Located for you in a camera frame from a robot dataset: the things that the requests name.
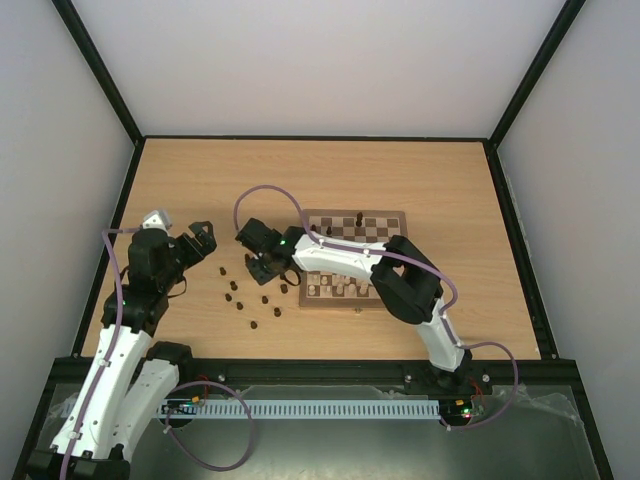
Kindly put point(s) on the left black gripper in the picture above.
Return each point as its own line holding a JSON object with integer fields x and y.
{"x": 208, "y": 242}

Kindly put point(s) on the black aluminium frame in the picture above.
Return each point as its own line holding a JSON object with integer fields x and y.
{"x": 549, "y": 370}

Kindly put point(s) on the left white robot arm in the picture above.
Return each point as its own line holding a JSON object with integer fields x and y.
{"x": 130, "y": 374}

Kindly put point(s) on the white slotted cable duct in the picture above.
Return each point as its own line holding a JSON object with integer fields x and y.
{"x": 303, "y": 409}

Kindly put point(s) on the metal base plate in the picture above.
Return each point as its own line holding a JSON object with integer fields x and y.
{"x": 536, "y": 434}

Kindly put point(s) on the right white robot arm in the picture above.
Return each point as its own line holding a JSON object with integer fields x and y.
{"x": 408, "y": 284}

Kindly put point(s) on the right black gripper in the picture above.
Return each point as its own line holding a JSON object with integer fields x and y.
{"x": 265, "y": 265}

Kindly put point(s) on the wooden chess board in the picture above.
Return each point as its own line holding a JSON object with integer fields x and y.
{"x": 347, "y": 252}

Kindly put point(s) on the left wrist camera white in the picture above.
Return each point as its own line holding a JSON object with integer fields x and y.
{"x": 157, "y": 219}

